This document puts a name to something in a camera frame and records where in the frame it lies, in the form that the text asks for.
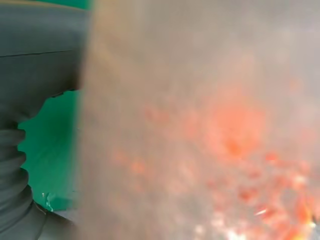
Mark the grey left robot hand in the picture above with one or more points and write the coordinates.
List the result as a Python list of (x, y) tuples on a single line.
[(37, 49)]

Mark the orange detergent bottle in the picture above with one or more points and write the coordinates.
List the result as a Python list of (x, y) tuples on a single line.
[(225, 132)]

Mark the green table mat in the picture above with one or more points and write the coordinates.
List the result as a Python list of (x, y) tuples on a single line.
[(55, 149)]

